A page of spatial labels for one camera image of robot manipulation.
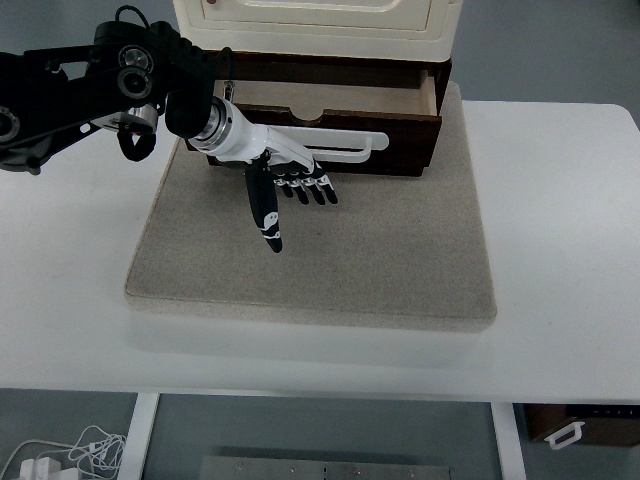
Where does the white spare drawer handle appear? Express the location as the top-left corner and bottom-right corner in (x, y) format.
(544, 421), (585, 451)

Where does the beige fabric pad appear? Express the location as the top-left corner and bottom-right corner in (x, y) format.
(125, 84), (497, 331)

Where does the left white table leg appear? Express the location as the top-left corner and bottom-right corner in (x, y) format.
(117, 393), (160, 480)

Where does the grey metal base plate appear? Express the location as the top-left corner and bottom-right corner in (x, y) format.
(199, 456), (451, 480)

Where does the right white table leg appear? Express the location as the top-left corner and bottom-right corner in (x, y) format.
(490, 402), (527, 480)

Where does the dark wooden drawer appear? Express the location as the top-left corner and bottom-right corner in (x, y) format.
(232, 79), (442, 177)

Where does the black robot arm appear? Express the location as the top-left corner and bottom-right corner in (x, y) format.
(1, 19), (234, 175)

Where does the spare brown drawer box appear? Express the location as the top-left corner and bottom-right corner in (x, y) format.
(524, 403), (639, 447)

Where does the white table leg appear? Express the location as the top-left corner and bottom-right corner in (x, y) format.
(490, 402), (527, 480)
(117, 393), (160, 480)

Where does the white power adapter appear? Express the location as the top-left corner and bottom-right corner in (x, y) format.
(19, 457), (65, 480)

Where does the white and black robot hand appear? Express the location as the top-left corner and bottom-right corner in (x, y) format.
(190, 97), (338, 253)

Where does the cream upper cabinet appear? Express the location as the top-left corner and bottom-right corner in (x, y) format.
(173, 0), (463, 62)

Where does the dark wooden drawer housing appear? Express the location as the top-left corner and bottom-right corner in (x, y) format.
(185, 46), (452, 113)

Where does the white cable on floor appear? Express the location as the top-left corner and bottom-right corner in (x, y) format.
(0, 425), (128, 480)

